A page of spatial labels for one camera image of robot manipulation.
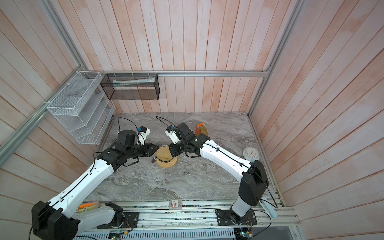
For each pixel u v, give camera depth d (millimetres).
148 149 670
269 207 744
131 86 1042
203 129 999
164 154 820
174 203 778
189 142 572
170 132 698
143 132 689
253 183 427
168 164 811
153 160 903
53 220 370
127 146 591
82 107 730
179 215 758
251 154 954
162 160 762
